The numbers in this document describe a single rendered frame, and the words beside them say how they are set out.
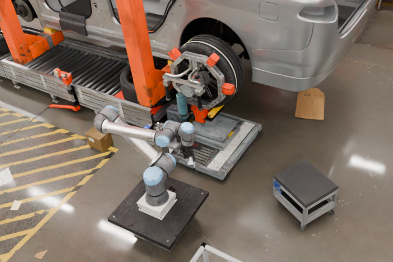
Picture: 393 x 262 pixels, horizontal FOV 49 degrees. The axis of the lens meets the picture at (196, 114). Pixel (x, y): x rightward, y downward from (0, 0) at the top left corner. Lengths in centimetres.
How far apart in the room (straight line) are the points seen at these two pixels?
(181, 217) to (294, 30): 173
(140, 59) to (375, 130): 247
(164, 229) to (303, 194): 112
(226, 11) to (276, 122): 149
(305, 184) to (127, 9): 205
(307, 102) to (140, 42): 210
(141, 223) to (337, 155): 202
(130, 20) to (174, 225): 172
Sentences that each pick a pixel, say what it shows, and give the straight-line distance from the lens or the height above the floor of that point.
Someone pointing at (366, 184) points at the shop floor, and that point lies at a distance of 418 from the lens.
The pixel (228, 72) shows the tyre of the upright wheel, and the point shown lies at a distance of 373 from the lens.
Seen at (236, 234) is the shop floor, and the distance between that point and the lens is 371.
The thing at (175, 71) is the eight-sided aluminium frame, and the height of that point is 90.
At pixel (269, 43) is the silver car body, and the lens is 373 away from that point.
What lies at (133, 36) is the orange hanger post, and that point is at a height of 129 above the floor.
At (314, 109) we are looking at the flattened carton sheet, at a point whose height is 1.
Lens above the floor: 298
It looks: 38 degrees down
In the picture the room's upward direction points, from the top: 7 degrees counter-clockwise
